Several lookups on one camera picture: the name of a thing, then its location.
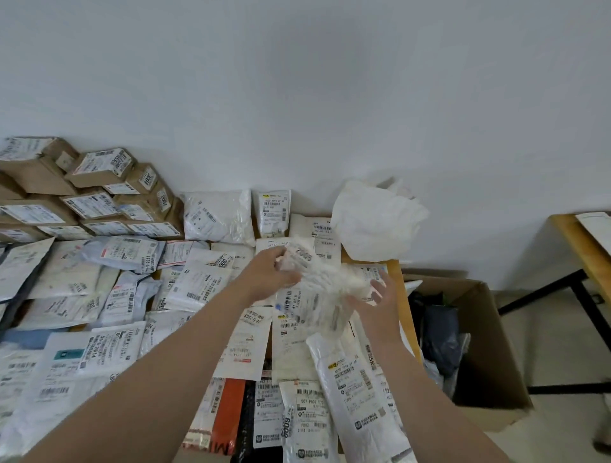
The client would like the white pouch yellow framed label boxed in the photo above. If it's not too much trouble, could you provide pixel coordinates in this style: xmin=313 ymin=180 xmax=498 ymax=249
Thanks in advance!
xmin=0 ymin=237 xmax=56 ymax=304

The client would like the brown box white barcode label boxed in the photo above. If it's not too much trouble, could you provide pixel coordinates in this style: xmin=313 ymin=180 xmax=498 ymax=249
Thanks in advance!
xmin=64 ymin=148 xmax=137 ymax=190

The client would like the light blue-grey soft parcel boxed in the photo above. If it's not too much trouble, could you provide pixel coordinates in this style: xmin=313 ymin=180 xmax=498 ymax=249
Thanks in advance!
xmin=81 ymin=236 xmax=165 ymax=275

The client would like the grey poly mailer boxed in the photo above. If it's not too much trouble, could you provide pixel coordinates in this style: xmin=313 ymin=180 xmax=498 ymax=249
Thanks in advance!
xmin=0 ymin=240 xmax=56 ymax=335

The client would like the large white pouch orange logo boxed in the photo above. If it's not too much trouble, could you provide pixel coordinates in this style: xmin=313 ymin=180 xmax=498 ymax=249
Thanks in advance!
xmin=183 ymin=247 xmax=239 ymax=273

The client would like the dark blue plastic bag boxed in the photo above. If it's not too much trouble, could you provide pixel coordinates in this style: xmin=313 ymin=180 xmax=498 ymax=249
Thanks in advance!
xmin=410 ymin=291 xmax=471 ymax=397

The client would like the wooden desk with black legs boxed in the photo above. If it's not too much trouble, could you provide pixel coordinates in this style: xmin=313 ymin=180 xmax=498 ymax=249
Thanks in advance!
xmin=498 ymin=212 xmax=611 ymax=397

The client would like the small white pouch square label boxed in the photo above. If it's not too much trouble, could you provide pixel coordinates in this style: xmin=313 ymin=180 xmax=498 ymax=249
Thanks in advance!
xmin=152 ymin=266 xmax=186 ymax=312

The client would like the wooden table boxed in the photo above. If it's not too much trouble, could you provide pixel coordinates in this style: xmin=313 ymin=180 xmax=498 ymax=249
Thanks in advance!
xmin=0 ymin=188 xmax=426 ymax=463

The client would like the person's left forearm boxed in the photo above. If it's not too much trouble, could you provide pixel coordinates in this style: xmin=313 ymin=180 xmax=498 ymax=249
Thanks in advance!
xmin=24 ymin=281 xmax=261 ymax=463

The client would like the stack of cardboard boxes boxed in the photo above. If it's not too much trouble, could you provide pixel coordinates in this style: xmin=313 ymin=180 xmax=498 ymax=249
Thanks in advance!
xmin=0 ymin=137 xmax=175 ymax=223

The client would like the white padded packet red strip label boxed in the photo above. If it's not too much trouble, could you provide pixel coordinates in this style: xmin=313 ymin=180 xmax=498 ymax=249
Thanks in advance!
xmin=212 ymin=305 xmax=274 ymax=382

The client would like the INS BAHA cardboard box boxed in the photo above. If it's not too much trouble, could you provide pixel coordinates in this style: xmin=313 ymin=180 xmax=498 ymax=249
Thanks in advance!
xmin=0 ymin=226 xmax=47 ymax=244

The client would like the orange mailer envelope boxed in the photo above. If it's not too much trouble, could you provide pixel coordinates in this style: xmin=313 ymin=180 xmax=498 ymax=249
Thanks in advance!
xmin=183 ymin=379 xmax=247 ymax=457

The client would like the white mailer red square logo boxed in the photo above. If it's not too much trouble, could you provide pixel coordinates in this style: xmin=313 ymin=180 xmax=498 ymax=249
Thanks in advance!
xmin=209 ymin=242 xmax=257 ymax=270

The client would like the small clear pouch yellow logo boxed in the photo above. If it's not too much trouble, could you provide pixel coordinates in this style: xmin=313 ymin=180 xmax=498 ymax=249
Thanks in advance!
xmin=251 ymin=190 xmax=292 ymax=239

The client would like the glossy white pouch small label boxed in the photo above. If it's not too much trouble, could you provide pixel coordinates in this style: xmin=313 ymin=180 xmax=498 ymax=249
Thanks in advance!
xmin=255 ymin=237 xmax=316 ymax=254

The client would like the blue plastic mailer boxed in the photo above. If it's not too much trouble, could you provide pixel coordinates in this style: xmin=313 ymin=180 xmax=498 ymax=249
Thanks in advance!
xmin=0 ymin=329 xmax=54 ymax=350

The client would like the long white pouch yellow logo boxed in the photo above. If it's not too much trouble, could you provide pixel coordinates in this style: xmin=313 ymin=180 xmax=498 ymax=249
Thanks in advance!
xmin=305 ymin=333 xmax=419 ymax=463

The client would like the person's left hand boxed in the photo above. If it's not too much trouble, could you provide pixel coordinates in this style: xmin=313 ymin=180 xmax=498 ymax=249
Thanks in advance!
xmin=243 ymin=247 xmax=304 ymax=304

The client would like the tall brown box double label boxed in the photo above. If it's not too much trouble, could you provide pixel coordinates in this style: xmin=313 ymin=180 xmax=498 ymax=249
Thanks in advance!
xmin=37 ymin=225 xmax=94 ymax=241

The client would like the white pouch bold black print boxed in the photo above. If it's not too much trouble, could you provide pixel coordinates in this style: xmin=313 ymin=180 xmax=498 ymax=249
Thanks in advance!
xmin=78 ymin=322 xmax=146 ymax=378

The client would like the person's right forearm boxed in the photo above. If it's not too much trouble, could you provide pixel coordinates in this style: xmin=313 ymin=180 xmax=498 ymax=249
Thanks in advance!
xmin=377 ymin=338 xmax=512 ymax=463

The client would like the person's right hand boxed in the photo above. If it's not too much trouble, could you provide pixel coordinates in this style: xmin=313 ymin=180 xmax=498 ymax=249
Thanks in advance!
xmin=344 ymin=272 xmax=407 ymax=352

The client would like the large white plastic bag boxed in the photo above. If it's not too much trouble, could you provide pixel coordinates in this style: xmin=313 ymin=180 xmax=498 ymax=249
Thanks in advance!
xmin=330 ymin=180 xmax=430 ymax=262

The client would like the brown cardboard box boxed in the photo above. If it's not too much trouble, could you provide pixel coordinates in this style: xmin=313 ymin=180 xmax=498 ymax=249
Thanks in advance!
xmin=403 ymin=274 xmax=535 ymax=432

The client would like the small pale desk item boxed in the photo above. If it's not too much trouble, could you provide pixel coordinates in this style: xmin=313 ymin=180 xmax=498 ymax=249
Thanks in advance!
xmin=575 ymin=211 xmax=611 ymax=258

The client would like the cream mailer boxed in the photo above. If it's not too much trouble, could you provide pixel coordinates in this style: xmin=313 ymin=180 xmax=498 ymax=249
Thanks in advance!
xmin=28 ymin=240 xmax=104 ymax=300

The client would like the black bubble mailer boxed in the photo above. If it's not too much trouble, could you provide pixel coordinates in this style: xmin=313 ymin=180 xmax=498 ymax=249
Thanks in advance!
xmin=231 ymin=377 xmax=286 ymax=463

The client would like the cream pouch blue edged label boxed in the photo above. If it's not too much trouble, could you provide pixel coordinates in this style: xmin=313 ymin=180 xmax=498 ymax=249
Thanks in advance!
xmin=355 ymin=263 xmax=388 ymax=306

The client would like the puffy clear white parcel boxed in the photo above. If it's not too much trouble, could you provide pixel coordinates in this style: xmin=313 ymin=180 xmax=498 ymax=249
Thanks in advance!
xmin=181 ymin=190 xmax=256 ymax=247

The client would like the small white pouch tagged corner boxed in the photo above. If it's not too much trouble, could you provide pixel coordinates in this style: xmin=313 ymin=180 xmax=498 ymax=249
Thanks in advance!
xmin=279 ymin=380 xmax=340 ymax=463

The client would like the white bubble packet barcode label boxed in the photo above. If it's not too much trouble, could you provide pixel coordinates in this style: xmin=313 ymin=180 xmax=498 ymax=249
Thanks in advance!
xmin=138 ymin=310 xmax=197 ymax=359

